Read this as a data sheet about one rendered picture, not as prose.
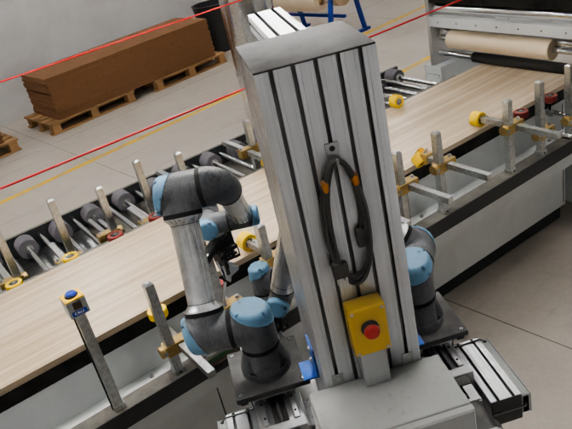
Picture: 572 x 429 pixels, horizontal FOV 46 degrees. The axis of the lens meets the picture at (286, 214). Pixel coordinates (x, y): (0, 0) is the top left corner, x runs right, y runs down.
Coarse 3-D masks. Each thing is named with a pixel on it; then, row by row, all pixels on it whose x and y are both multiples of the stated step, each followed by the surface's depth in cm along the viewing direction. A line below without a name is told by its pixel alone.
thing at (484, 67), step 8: (480, 64) 450; (488, 64) 447; (496, 72) 429; (504, 72) 426; (512, 72) 423; (520, 72) 421; (528, 72) 418; (536, 72) 415; (544, 72) 412; (552, 80) 399; (560, 80) 396
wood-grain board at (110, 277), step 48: (432, 96) 416; (480, 96) 400; (528, 96) 385; (144, 240) 326; (48, 288) 304; (96, 288) 296; (0, 336) 277; (48, 336) 270; (96, 336) 263; (0, 384) 249
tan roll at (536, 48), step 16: (448, 32) 459; (464, 32) 449; (480, 32) 441; (464, 48) 450; (480, 48) 438; (496, 48) 427; (512, 48) 417; (528, 48) 408; (544, 48) 399; (560, 48) 397
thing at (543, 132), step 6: (480, 120) 358; (486, 120) 355; (492, 120) 352; (498, 120) 350; (498, 126) 350; (516, 126) 340; (522, 126) 337; (528, 126) 336; (534, 126) 335; (528, 132) 336; (534, 132) 333; (540, 132) 330; (546, 132) 326; (552, 132) 324; (558, 132) 323; (552, 138) 325; (558, 138) 324
